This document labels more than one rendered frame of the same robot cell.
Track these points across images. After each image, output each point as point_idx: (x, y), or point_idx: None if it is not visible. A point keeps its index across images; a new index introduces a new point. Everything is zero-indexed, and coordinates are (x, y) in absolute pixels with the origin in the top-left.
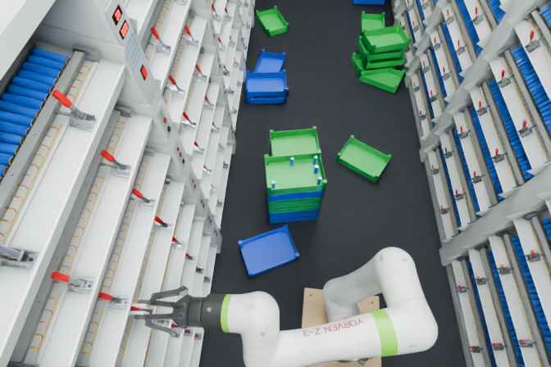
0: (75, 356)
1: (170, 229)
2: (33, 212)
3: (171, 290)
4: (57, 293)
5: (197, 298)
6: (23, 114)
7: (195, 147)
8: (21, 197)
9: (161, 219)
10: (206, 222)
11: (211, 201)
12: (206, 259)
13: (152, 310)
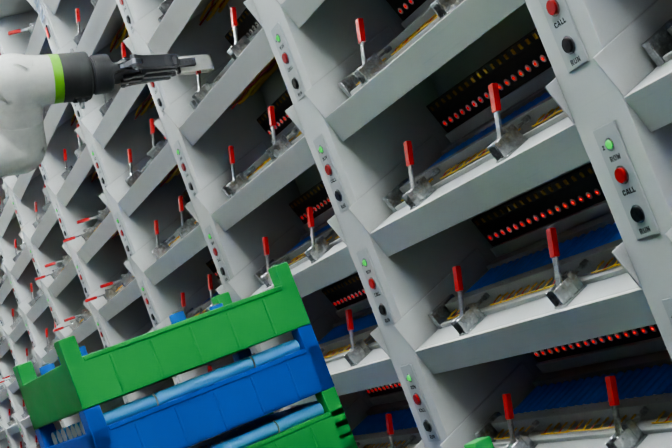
0: None
1: (229, 52)
2: None
3: (148, 55)
4: None
5: (101, 57)
6: None
7: (388, 59)
8: None
9: (233, 23)
10: (359, 268)
11: (452, 331)
12: (364, 364)
13: (198, 99)
